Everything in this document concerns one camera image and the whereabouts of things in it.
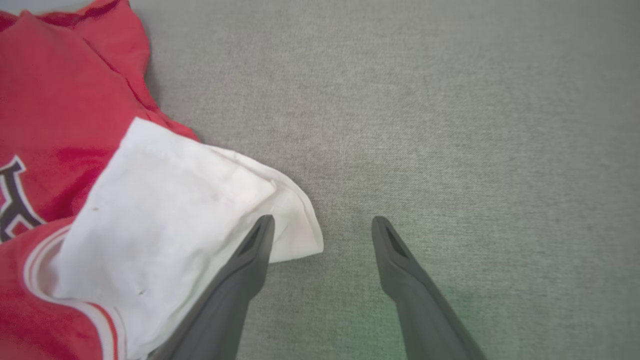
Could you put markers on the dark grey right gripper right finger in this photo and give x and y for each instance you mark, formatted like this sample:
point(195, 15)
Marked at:
point(425, 315)

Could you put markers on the grey fabric sofa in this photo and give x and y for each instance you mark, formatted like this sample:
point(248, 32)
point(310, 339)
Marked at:
point(450, 125)

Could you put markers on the red white jersey shirt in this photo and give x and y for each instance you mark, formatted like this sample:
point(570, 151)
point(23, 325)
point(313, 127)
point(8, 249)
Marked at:
point(60, 100)

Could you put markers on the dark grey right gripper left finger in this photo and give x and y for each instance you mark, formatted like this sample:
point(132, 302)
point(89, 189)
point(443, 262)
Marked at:
point(220, 310)

